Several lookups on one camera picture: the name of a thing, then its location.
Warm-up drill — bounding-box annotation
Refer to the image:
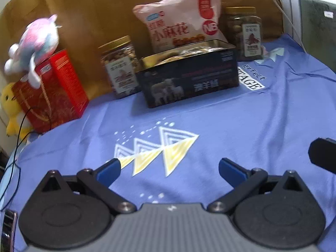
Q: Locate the red gift box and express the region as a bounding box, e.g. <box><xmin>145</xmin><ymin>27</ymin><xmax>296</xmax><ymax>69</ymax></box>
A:
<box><xmin>12</xmin><ymin>50</ymin><xmax>89</xmax><ymax>133</ymax></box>

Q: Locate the blue printed tablecloth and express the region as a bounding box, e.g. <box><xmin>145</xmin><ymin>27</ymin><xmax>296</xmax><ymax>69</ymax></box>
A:
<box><xmin>1</xmin><ymin>35</ymin><xmax>335</xmax><ymax>251</ymax></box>

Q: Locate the yellow plush toy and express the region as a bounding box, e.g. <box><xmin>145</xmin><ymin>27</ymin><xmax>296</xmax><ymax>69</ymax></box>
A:
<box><xmin>1</xmin><ymin>83</ymin><xmax>33</xmax><ymax>140</ymax></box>

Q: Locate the frosted glass door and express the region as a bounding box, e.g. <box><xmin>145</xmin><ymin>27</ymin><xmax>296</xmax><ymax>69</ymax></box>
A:
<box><xmin>281</xmin><ymin>0</ymin><xmax>335</xmax><ymax>71</ymax></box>

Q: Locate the black wool storage box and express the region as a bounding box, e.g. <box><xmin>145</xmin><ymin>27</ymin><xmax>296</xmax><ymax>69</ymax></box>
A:
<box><xmin>135</xmin><ymin>39</ymin><xmax>239</xmax><ymax>108</ymax></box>

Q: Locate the pink blue plush toy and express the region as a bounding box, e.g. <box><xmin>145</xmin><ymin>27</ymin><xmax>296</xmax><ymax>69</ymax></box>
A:
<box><xmin>4</xmin><ymin>14</ymin><xmax>59</xmax><ymax>89</ymax></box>

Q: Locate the pink twisted dough snack bag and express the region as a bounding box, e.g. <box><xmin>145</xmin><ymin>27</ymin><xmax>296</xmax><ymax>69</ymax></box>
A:
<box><xmin>133</xmin><ymin>0</ymin><xmax>227</xmax><ymax>53</ymax></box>

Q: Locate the black cable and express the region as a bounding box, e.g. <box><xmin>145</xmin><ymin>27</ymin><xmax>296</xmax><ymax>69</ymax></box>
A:
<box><xmin>0</xmin><ymin>106</ymin><xmax>51</xmax><ymax>212</ymax></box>

